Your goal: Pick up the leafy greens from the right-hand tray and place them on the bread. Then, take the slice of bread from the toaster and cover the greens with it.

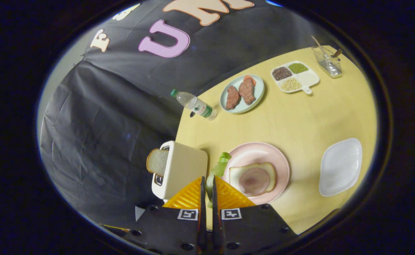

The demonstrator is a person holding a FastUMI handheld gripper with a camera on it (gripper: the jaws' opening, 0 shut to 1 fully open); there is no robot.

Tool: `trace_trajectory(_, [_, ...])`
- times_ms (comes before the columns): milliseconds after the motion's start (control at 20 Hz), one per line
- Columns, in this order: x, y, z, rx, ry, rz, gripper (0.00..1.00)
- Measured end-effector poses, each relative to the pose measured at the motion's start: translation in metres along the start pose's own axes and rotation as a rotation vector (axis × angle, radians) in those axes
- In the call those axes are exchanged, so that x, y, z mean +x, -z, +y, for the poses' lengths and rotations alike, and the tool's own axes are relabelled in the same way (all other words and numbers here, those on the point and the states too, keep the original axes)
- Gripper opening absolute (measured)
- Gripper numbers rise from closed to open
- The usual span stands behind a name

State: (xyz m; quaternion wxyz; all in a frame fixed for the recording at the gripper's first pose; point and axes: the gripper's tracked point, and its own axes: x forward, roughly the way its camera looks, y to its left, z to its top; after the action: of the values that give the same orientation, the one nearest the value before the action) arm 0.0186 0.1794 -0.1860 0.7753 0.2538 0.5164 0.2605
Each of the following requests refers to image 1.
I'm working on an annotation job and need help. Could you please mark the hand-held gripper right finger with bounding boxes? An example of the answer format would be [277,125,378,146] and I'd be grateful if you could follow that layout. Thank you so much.
[212,176,298,255]

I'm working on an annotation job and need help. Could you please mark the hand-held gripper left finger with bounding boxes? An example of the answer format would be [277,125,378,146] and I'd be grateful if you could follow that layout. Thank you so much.
[124,176,208,255]

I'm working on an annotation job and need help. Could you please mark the bread slice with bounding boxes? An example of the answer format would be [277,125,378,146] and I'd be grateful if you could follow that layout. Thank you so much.
[146,148,170,177]
[229,163,277,194]

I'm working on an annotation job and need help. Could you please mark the green lettuce leaf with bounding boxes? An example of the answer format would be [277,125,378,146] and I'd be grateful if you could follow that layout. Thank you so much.
[206,152,232,209]

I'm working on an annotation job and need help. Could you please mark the pink ham slice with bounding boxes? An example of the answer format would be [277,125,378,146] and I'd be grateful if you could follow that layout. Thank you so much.
[239,167,271,197]

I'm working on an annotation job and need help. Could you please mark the cream toaster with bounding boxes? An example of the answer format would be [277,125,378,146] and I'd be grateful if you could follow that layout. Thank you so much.
[152,141,208,200]

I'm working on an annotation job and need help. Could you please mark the pink plate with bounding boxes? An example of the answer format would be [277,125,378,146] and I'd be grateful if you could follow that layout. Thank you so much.
[223,142,291,205]

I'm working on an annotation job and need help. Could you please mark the white plate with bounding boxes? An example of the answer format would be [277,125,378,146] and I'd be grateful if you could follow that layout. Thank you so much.
[319,138,363,197]

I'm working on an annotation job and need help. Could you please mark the clear water bottle green cap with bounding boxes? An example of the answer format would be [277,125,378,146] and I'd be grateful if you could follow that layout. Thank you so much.
[170,89,218,121]

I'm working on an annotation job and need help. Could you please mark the brown meat piece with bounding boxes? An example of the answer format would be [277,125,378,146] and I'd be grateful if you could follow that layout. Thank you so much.
[239,77,256,105]
[226,85,241,110]

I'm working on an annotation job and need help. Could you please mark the light blue plate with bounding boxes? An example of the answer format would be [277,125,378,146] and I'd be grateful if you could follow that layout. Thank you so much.
[220,74,265,114]

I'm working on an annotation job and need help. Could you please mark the beige grains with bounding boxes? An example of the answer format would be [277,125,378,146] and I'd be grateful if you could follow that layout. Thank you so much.
[281,78,302,91]

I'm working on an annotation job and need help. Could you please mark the dark brown beans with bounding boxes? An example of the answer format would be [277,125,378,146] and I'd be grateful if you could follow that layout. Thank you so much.
[273,67,293,81]

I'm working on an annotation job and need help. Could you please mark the white divided dish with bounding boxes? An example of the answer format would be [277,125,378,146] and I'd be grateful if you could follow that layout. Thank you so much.
[271,61,320,95]

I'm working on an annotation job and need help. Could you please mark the green beans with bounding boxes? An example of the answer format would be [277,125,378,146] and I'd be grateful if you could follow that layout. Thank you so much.
[288,63,309,74]

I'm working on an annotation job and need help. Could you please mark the clear glass container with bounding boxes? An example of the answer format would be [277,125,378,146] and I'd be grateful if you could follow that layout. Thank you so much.
[312,45,343,78]

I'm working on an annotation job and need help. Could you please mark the thin pale utensil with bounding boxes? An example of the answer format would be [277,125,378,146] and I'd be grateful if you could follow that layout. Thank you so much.
[312,35,330,58]

